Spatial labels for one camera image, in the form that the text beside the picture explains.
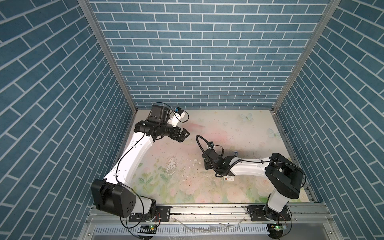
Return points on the white staple box sleeve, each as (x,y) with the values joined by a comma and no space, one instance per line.
(229,178)

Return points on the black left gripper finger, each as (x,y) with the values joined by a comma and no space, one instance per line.
(180,139)
(184,134)

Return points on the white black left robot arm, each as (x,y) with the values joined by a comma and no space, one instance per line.
(113,194)

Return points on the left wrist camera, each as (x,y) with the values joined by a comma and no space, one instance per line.
(179,116)

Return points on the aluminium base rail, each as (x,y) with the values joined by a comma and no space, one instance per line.
(299,221)

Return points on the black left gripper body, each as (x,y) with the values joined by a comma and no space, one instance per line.
(167,130)

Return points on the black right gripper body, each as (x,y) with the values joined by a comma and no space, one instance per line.
(207,166)

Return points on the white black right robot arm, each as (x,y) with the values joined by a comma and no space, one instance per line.
(286,177)

